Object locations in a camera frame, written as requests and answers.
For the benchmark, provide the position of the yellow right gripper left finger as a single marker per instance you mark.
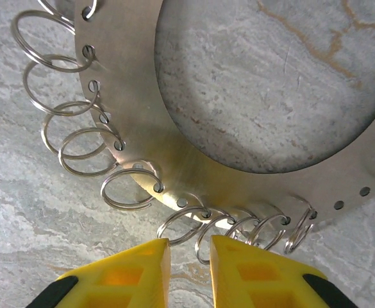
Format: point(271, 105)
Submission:
point(126, 282)

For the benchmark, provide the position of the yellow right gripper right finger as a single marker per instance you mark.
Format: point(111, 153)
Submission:
point(238, 282)

